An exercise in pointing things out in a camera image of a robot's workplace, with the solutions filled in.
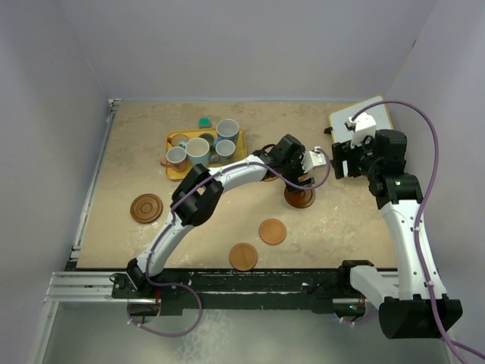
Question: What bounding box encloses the plain orange wooden coaster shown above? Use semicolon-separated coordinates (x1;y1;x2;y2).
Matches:
258;218;286;245

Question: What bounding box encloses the light blue mug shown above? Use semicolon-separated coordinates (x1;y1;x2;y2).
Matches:
179;137;211;167

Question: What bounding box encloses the dark ringed wooden coaster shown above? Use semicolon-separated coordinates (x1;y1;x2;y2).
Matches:
130;193;163;224

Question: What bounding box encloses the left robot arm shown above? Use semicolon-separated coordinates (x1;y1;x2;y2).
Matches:
126;134;327;297

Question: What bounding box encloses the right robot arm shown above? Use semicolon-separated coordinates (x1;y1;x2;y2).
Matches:
331;130;463;339

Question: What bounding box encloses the small grey cup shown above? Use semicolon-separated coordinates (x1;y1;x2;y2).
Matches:
199;133;215;143

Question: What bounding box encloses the small orange cup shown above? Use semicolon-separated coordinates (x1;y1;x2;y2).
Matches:
167;133;189;147

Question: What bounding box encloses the small whiteboard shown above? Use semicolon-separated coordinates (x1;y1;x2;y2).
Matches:
324;96;393;143

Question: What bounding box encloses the yellow plastic tray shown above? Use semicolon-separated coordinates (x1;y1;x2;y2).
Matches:
165;127;249;182

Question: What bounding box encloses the blue grey mug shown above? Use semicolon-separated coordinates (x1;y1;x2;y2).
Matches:
210;140;236;165

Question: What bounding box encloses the dark teal floral mug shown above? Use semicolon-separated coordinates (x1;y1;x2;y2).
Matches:
214;119;240;145

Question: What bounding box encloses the green whiteboard eraser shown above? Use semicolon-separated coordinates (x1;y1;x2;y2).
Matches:
199;118;211;129

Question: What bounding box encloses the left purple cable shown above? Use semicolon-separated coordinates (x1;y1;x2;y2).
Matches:
127;147;331;337

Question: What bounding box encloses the purple cable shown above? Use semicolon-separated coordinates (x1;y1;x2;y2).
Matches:
333;99;485;361
127;147;331;337

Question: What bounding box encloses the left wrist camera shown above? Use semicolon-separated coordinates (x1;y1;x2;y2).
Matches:
302;147;327;173

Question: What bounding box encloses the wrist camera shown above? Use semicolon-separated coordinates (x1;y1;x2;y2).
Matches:
302;147;327;173
344;112;377;147

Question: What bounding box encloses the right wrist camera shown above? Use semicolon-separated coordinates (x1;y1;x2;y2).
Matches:
344;112;377;147

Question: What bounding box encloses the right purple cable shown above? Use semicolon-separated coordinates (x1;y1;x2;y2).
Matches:
333;99;485;361

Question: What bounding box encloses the pink handled mug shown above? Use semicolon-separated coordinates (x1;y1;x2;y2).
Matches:
160;146;188;173

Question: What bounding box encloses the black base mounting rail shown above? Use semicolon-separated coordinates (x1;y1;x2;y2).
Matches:
110;268;367;318

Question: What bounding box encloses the aluminium table edge rail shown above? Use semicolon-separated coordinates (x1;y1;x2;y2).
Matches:
67;99;123;263

